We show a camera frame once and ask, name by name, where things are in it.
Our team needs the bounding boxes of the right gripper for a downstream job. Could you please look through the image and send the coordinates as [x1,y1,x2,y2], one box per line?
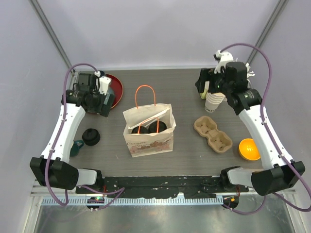
[195,68,232,96]

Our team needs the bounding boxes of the black cup lid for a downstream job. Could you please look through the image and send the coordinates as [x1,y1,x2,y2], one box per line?
[148,121,167,133]
[131,126,149,134]

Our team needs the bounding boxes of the brown paper bag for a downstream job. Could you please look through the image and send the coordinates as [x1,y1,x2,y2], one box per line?
[123,85,176,158]

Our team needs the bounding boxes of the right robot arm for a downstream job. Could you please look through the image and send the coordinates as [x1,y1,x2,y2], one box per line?
[195,61,305,196]

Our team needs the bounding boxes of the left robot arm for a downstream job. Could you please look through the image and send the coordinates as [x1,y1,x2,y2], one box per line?
[30,71,115,194]

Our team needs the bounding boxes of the yellow-green mug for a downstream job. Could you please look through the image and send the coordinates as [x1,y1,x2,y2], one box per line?
[200,81,209,100]

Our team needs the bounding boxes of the stack of paper cups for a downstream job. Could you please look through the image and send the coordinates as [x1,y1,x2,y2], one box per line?
[205,92,225,113]

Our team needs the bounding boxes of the red round tray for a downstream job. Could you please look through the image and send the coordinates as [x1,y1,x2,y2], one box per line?
[87,73,124,115]

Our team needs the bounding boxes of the stack of black lids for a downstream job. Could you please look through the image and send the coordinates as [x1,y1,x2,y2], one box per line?
[82,128,100,146]

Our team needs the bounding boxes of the bundle of wrapped straws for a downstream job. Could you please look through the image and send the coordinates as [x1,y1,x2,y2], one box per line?
[232,59,255,84]

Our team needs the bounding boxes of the teal mug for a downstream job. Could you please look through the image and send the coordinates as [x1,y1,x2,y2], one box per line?
[69,140,84,157]

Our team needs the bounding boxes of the orange bowl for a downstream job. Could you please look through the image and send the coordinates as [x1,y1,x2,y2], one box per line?
[238,138,261,161]

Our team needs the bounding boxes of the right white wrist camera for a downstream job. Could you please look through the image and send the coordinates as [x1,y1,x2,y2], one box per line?
[214,50,236,74]

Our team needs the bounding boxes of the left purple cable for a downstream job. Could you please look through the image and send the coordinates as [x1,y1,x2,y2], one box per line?
[44,63,126,210]

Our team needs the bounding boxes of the purple cable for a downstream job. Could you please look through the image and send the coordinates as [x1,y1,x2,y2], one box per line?
[44,63,126,210]
[218,43,311,214]

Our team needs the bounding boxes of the aluminium rail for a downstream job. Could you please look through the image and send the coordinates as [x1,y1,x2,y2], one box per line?
[30,174,297,207]

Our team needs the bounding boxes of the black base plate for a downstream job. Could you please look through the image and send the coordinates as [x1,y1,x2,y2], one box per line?
[75,175,250,199]

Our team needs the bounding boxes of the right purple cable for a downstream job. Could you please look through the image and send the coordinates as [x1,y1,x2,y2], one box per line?
[218,43,311,214]

